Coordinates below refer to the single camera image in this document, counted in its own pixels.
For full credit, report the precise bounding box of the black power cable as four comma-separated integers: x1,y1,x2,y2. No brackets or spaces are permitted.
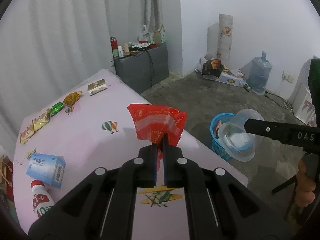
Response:
265,90,294,113

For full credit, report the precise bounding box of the white small bottle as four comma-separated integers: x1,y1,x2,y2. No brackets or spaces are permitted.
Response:
118,46,124,58

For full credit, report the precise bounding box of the white gold small box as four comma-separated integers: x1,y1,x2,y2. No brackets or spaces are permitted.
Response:
87,79,107,96

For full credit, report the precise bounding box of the clear plastic bowl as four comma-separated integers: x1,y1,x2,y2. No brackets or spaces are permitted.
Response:
219,109,264,162

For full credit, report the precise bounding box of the blue mesh trash basket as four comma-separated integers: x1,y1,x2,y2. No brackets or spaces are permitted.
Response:
209,113,235,162

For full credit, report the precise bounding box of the orange yellow snack packet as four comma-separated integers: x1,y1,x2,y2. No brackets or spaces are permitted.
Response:
20,124,35,145

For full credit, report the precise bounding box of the grey cabinet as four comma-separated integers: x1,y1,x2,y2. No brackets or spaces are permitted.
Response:
114,45,169,94

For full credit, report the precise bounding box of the green candy wrapper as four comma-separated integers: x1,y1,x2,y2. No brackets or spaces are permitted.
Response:
49,102,64,117

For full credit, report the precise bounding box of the red thermos bottle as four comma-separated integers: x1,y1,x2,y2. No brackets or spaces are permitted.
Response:
110,37,119,58

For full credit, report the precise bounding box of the golden brown snack wrapper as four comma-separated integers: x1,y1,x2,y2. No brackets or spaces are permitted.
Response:
63,91,83,106

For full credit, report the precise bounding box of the white milk bottle red cap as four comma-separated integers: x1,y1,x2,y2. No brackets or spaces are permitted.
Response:
31,180,55,218

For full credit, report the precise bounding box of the tall white printed carton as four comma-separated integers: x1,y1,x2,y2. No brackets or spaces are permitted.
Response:
207,14,233,64

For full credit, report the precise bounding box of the wall power socket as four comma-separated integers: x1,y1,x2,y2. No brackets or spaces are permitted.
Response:
281,72,295,83

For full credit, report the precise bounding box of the person's right hand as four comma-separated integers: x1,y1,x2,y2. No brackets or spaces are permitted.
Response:
295,159,316,207

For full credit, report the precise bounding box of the blue medicine box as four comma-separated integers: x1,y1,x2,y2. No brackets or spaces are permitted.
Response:
26,153,66,189

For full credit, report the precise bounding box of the flat printed cardboard on floor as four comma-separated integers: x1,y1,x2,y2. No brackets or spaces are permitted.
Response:
203,69,246,87

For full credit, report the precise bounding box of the dark snack box on floor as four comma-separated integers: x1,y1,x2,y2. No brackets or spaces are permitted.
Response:
202,59,223,77

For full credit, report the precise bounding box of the red snack wrapper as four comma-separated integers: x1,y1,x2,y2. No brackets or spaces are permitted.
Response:
127,103,188,146

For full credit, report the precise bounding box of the large water jug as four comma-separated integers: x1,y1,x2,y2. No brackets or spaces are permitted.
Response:
247,51,273,95

